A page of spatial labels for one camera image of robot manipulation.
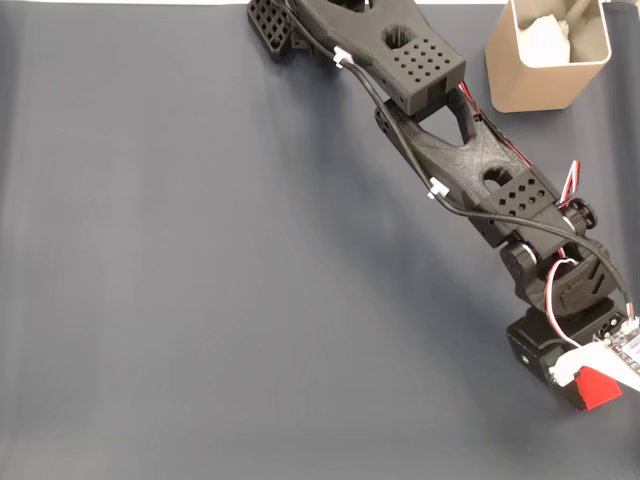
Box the white red servo cable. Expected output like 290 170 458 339
545 258 592 348

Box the dark grey table mat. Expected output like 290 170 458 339
0 3 640 480

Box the beige metal box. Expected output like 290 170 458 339
483 0 614 114

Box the red cube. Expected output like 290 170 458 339
572 365 625 413

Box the white crumpled paper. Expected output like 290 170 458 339
517 13 574 69

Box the red white black wire bundle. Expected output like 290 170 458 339
553 159 584 210

